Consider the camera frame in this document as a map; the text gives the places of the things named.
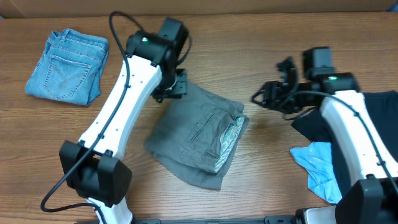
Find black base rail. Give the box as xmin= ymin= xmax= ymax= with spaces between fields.
xmin=74 ymin=214 xmax=304 ymax=224

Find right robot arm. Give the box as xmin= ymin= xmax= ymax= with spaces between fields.
xmin=251 ymin=47 xmax=397 ymax=223

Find black garment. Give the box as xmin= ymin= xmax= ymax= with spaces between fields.
xmin=292 ymin=90 xmax=397 ymax=195

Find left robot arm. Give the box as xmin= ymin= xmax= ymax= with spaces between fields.
xmin=59 ymin=17 xmax=192 ymax=223

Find grey cotton shorts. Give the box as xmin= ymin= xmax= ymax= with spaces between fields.
xmin=144 ymin=82 xmax=249 ymax=190

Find light blue garment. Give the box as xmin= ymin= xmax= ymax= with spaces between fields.
xmin=290 ymin=142 xmax=342 ymax=204

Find folded blue denim jeans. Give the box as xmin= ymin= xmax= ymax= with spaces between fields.
xmin=25 ymin=28 xmax=109 ymax=106

